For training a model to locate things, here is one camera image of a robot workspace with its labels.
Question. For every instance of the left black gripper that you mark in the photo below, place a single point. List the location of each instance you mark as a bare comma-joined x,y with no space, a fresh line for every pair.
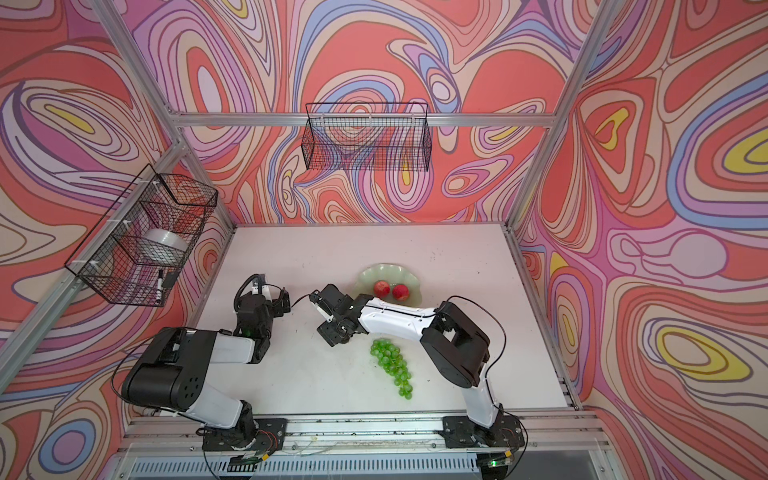
275,304

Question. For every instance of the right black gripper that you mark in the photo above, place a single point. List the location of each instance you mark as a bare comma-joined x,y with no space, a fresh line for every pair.
327,332

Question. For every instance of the red fake apple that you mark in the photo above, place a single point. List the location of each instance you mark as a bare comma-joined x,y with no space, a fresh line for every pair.
381,289
400,292

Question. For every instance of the green fake grape bunch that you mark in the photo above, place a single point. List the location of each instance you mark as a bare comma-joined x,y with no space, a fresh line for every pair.
389,358

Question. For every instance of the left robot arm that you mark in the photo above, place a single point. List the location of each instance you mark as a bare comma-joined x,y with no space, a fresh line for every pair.
171,374

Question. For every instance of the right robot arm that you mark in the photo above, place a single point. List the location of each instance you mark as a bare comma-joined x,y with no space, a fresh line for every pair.
458,348

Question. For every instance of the light green scalloped fruit bowl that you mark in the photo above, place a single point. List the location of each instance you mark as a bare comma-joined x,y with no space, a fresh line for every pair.
394,274

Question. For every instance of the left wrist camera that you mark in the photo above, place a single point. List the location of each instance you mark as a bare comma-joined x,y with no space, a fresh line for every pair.
259,285

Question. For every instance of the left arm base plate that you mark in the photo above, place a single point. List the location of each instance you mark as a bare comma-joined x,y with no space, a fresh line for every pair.
264,435

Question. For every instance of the black wire basket left wall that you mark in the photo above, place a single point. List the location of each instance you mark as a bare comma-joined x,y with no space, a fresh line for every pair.
122,268

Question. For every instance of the black wire basket wall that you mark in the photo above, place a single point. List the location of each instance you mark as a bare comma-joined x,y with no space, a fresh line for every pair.
367,136
122,268

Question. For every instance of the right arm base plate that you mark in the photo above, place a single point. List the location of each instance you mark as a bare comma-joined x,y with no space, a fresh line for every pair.
461,432

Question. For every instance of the aluminium front rail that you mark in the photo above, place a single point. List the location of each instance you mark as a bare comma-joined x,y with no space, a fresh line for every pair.
373,433

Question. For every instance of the black wire basket back wall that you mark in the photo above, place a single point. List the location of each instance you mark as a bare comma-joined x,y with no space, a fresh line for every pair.
367,136

